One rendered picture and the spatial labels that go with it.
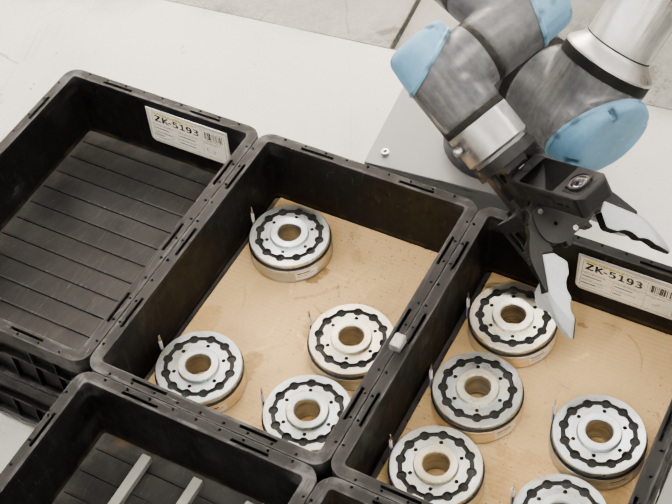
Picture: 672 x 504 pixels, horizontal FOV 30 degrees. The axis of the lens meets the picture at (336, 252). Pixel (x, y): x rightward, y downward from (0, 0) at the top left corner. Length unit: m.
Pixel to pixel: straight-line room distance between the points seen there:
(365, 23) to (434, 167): 1.51
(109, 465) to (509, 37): 0.64
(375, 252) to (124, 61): 0.68
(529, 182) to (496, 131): 0.06
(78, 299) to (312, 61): 0.64
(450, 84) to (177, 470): 0.52
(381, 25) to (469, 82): 1.86
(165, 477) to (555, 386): 0.45
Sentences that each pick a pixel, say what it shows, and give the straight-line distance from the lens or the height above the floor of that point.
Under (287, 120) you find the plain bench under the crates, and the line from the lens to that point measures 1.94.
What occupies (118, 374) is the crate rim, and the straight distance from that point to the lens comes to 1.39.
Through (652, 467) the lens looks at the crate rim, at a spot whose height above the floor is 0.93.
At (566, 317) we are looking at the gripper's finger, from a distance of 1.32.
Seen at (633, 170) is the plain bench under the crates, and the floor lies 0.70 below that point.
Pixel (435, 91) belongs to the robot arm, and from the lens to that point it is 1.32.
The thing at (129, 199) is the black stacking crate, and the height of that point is 0.83.
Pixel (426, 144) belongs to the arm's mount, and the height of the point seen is 0.81.
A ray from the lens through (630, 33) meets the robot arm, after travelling 1.49.
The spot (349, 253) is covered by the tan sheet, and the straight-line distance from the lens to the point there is 1.58.
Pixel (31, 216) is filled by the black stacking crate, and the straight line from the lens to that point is 1.70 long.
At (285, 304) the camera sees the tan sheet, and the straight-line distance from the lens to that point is 1.53.
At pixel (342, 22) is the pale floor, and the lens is 3.20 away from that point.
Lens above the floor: 2.04
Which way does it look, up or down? 50 degrees down
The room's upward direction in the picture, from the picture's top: 6 degrees counter-clockwise
